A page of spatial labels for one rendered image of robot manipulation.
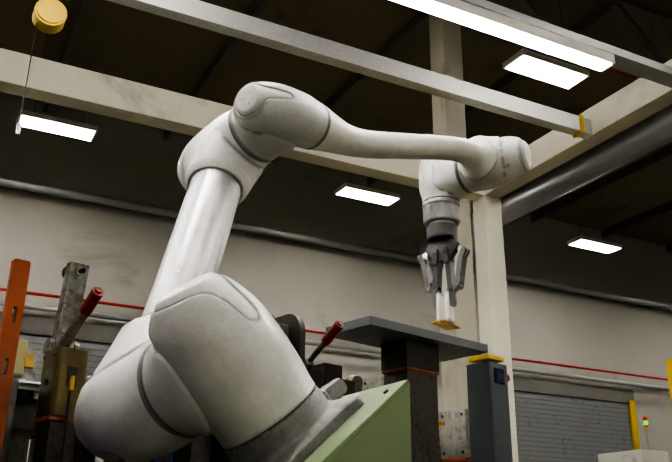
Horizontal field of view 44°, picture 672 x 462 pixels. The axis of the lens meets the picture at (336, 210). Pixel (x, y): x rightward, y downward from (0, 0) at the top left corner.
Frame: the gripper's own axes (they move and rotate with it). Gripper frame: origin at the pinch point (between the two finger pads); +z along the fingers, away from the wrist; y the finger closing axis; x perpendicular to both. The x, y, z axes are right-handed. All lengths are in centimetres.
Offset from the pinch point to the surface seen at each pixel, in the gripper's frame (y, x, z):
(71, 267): 36, 77, 5
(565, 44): 30, -210, -198
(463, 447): 8.5, -23.5, 28.5
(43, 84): 312, -90, -207
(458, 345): -5.5, 5.3, 10.5
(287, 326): 17.5, 36.3, 9.9
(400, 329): -1.2, 22.8, 10.1
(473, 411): -0.7, -10.8, 22.2
